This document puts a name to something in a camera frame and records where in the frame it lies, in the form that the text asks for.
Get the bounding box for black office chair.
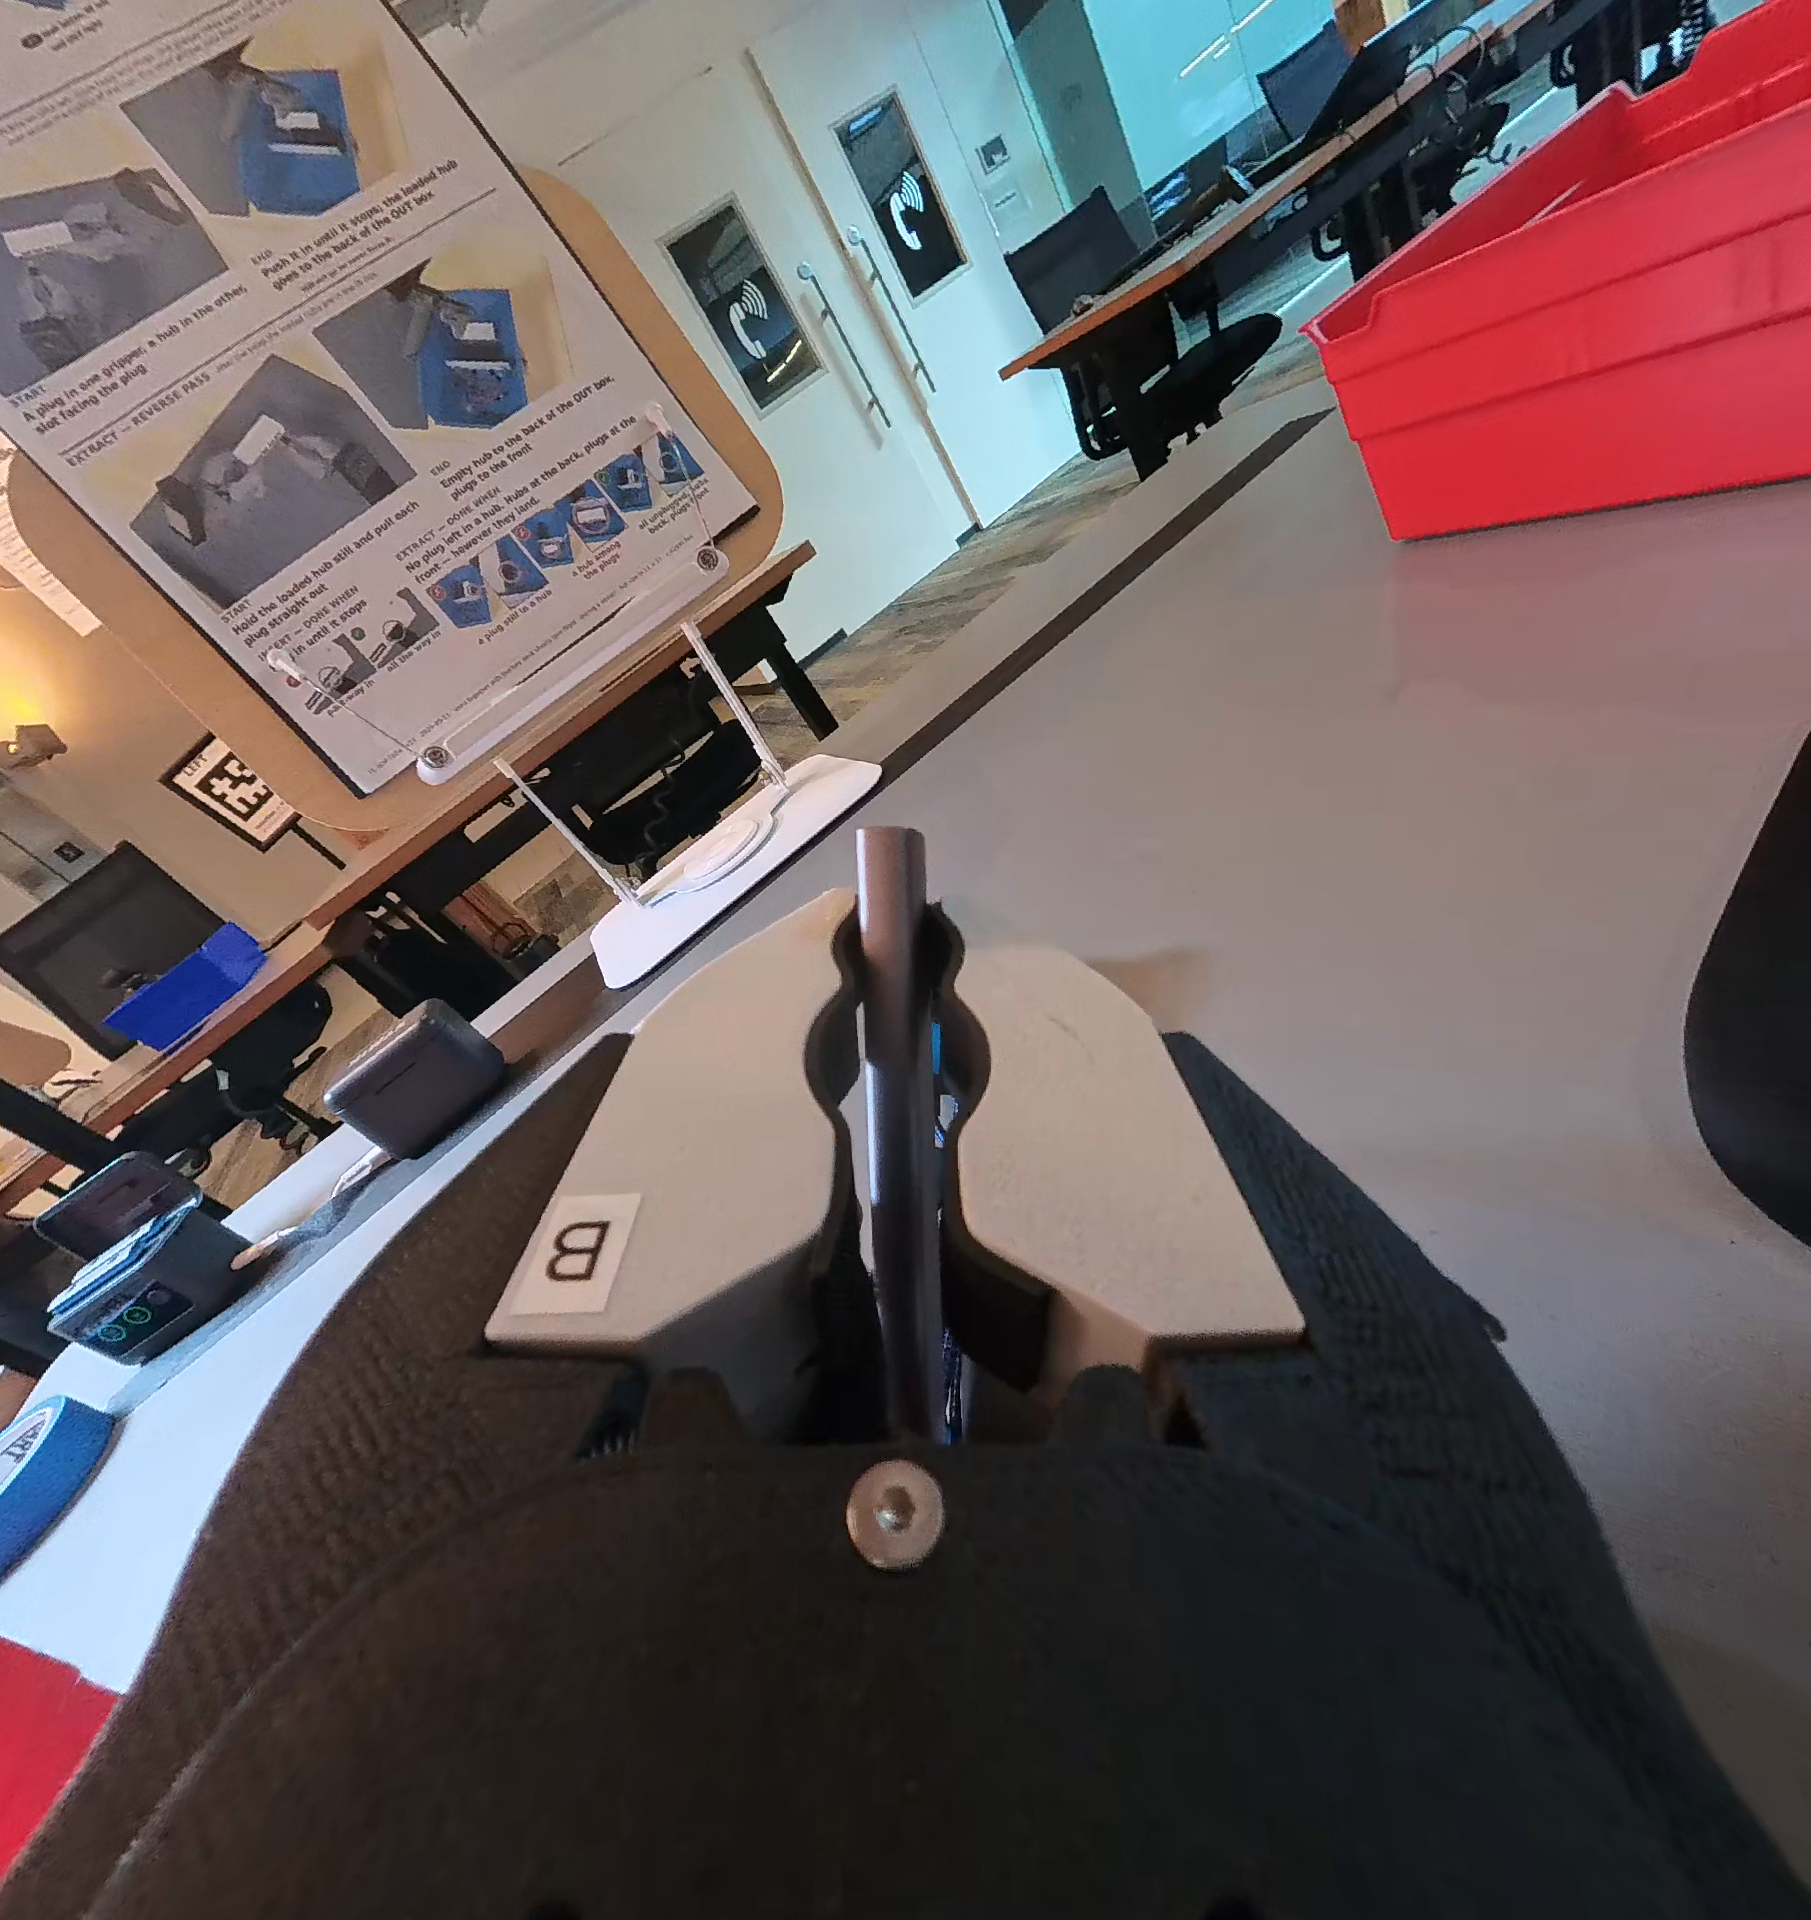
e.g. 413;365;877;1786
1007;189;1285;460

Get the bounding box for white paper notice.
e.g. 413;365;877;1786
0;405;97;633

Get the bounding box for blue tape roll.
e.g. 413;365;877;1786
0;1394;117;1610

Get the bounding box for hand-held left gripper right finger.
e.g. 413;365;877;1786
926;898;1309;1413

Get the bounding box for slim grey usb hub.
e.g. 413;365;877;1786
856;825;955;1448

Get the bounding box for black monitor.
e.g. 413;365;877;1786
0;839;223;1059

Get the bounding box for red plastic bin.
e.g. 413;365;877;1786
0;1602;124;1920
1300;81;1811;545
1632;0;1811;145

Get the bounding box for rounded wooden board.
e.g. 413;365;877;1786
4;166;787;838

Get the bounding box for long wooden office desk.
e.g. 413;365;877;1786
1000;30;1539;483

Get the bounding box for black phone sign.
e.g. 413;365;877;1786
833;89;970;303
662;193;827;415

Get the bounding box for dark grey charging case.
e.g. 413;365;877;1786
320;1002;508;1160

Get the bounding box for fiducial tag sign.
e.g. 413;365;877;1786
164;732;302;852

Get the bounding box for white door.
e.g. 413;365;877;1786
747;27;986;558

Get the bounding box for wooden desk with black legs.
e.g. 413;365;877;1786
304;540;843;963

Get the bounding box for dark grey charger box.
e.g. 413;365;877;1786
36;1152;258;1368

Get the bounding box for small blue bin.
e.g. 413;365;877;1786
103;922;266;1053

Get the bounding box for instruction poster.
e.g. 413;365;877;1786
0;0;759;797

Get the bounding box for white poster stand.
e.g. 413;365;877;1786
267;405;884;992

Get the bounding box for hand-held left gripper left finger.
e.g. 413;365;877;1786
483;886;870;1444

